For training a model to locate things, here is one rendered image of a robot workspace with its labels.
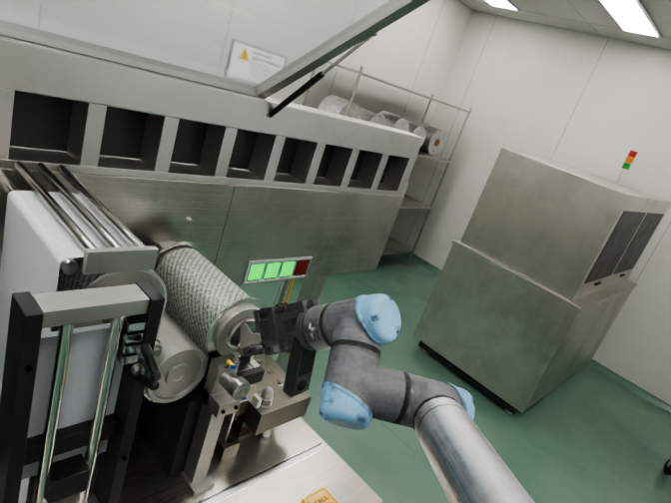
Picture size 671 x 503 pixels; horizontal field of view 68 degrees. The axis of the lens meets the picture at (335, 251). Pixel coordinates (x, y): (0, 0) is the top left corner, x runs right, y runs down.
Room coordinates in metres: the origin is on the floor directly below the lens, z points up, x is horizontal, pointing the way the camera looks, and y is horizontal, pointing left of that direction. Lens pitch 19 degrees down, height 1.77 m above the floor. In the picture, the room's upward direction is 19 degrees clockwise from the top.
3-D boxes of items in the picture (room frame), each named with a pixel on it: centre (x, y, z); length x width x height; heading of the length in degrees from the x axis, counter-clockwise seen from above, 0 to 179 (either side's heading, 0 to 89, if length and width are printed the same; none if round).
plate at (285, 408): (1.10, 0.14, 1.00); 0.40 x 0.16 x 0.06; 52
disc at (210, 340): (0.86, 0.13, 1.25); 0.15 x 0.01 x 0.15; 142
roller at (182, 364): (0.84, 0.30, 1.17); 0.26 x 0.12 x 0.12; 52
